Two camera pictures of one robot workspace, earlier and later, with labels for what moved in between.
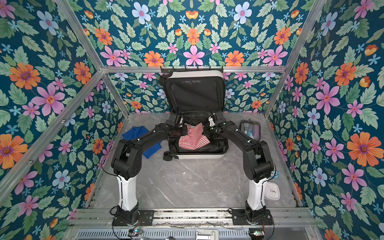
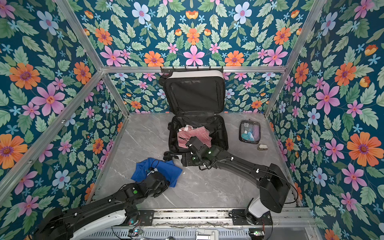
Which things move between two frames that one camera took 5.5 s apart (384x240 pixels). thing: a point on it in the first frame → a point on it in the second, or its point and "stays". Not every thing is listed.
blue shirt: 135,132 → 168,169
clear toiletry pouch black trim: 251,127 stays
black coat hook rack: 185,69 stays
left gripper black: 183,130 → 166,183
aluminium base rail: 194,217 stays
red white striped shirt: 195,139 stays
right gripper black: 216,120 → 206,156
